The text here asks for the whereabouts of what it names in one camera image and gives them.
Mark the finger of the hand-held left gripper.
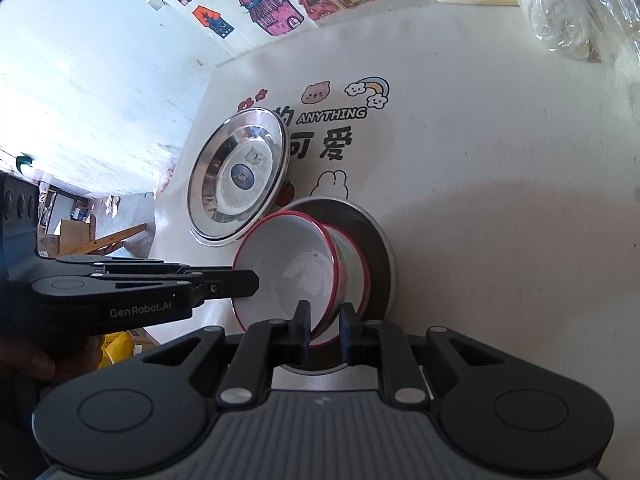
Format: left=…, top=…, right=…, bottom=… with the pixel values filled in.
left=55, top=255, right=260, bottom=309

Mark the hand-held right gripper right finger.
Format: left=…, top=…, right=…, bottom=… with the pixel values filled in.
left=338, top=302, right=521, bottom=406

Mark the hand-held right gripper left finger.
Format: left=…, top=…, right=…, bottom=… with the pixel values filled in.
left=129, top=300, right=313, bottom=407

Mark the white bowl with red rim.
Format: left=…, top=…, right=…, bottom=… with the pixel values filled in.
left=320, top=222, right=372, bottom=322
left=232, top=212, right=342, bottom=349

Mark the steel bowl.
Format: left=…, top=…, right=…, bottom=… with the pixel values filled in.
left=278, top=196, right=397, bottom=377

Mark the large steel plate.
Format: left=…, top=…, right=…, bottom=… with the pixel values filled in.
left=187, top=107, right=291, bottom=247

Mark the person's left hand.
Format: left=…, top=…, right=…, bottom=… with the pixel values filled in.
left=0, top=331, right=107, bottom=385

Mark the yellow bag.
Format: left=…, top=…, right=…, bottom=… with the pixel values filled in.
left=101, top=332, right=137, bottom=370

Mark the wooden plank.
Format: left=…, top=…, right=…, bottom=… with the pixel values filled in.
left=75, top=222, right=152, bottom=257

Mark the cardboard box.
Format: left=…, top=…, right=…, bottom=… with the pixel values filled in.
left=37, top=218, right=97, bottom=257

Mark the white printed tablecloth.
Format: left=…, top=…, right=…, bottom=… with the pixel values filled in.
left=144, top=4, right=640, bottom=461

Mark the clear plastic bag of white goods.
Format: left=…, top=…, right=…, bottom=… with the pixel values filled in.
left=505, top=0, right=640, bottom=67

